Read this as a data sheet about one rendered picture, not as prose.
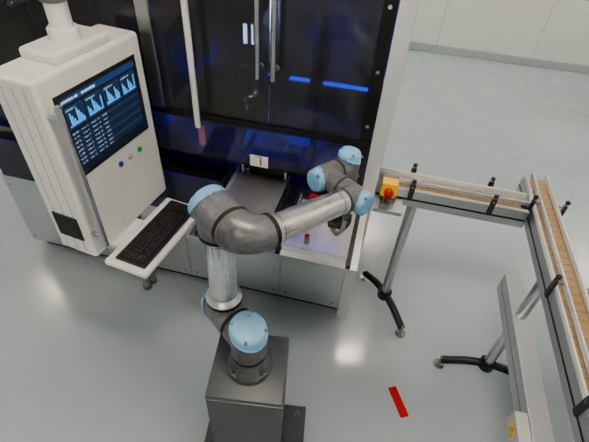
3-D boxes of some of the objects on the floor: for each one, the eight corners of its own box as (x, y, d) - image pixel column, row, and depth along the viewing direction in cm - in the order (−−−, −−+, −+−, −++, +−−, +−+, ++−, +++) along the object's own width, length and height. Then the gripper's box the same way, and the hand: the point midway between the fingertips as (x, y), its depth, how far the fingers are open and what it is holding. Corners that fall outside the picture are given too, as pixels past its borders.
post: (337, 309, 260) (429, -147, 118) (347, 310, 259) (451, -145, 117) (336, 317, 255) (429, -146, 113) (345, 319, 254) (452, -144, 112)
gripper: (358, 181, 149) (350, 226, 164) (333, 177, 151) (327, 221, 165) (356, 197, 143) (347, 241, 157) (329, 192, 144) (322, 237, 159)
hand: (336, 234), depth 158 cm, fingers closed
